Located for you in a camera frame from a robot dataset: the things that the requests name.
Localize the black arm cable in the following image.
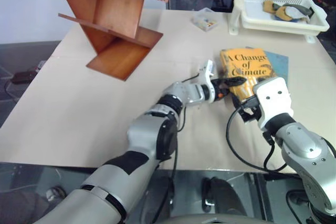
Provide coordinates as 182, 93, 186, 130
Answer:
170, 73, 203, 186
226, 97, 289, 174

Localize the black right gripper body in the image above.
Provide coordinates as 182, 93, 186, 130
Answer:
238, 97, 263, 125

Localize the dark grey cloth piece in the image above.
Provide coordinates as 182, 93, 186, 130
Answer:
272, 3, 315, 17

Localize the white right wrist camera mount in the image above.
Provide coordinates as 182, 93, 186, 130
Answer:
253, 76, 294, 130

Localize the tan cloth piece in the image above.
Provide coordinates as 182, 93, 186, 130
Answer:
262, 0, 292, 22

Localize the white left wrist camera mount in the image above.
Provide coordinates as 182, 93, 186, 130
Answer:
197, 60, 217, 91

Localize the white plastic drainer tray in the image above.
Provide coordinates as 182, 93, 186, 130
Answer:
227, 0, 330, 44

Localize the yellow A Change of Climate book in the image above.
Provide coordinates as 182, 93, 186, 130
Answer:
219, 47, 279, 104

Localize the small clear plastic box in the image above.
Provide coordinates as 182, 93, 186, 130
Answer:
191, 7, 220, 33

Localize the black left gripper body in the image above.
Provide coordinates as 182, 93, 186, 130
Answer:
209, 78, 231, 103

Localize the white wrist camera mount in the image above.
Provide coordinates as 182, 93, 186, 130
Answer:
253, 76, 294, 130
197, 60, 217, 91

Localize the pale grey cloth piece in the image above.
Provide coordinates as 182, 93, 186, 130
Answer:
284, 6, 306, 20

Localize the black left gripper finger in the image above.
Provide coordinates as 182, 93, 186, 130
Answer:
224, 76, 248, 87

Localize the blue hardcover book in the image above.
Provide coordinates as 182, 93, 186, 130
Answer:
245, 46, 290, 87

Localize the wooden zigzag bookshelf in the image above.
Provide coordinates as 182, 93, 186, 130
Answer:
51, 0, 164, 82

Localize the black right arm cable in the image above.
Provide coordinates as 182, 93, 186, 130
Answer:
226, 97, 289, 174

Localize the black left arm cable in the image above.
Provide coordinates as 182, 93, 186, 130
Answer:
170, 73, 203, 186

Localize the black power adapter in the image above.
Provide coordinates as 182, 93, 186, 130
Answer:
11, 70, 37, 84

